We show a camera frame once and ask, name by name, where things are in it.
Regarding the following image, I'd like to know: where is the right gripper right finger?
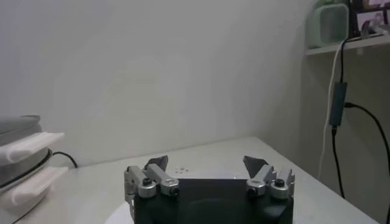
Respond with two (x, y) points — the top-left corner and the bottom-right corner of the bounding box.
(243, 155), (296, 200)

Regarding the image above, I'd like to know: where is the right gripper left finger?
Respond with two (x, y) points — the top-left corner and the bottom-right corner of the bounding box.
(124, 155), (180, 211)

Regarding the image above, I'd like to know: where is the round white plate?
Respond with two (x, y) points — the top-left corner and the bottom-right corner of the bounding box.
(103, 169), (249, 224)

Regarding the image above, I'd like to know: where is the cream electric cooker pot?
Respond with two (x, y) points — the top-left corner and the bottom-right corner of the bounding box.
(0, 131), (69, 224)

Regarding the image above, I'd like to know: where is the pale green appliance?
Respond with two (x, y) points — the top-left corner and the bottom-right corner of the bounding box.
(306, 0), (350, 50)

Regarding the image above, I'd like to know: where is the black cooker power cable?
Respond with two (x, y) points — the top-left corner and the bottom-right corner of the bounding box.
(51, 151), (79, 169)

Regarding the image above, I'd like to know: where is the white hanging cable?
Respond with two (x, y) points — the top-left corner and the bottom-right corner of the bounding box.
(317, 41), (344, 181)

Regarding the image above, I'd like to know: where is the black power adapter with cable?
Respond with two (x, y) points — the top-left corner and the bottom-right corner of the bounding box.
(329, 35), (390, 224)

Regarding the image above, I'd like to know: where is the dark photo frame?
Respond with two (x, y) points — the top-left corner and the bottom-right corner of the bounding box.
(349, 0), (390, 40)

